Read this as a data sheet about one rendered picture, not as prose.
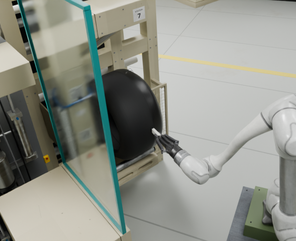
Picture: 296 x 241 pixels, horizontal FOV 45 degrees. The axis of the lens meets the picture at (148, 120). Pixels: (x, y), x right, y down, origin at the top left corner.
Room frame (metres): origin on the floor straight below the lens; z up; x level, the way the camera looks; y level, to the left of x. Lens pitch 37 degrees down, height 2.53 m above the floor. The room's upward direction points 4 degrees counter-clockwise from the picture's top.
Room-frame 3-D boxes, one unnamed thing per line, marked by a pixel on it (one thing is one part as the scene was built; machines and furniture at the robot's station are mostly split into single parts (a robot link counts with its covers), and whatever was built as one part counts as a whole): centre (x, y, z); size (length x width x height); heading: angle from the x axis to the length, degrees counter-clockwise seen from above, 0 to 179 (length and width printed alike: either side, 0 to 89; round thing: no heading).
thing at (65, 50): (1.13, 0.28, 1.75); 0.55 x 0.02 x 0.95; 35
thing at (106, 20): (2.17, 0.27, 1.71); 0.61 x 0.25 x 0.15; 125
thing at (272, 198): (1.32, -0.72, 0.92); 0.18 x 0.16 x 0.22; 172
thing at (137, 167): (1.74, 0.12, 0.84); 0.36 x 0.09 x 0.06; 125
